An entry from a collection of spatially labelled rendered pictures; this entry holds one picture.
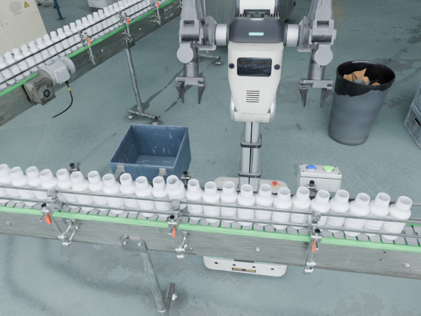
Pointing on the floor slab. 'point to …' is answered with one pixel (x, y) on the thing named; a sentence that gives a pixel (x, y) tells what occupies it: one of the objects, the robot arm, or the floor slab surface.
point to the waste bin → (358, 101)
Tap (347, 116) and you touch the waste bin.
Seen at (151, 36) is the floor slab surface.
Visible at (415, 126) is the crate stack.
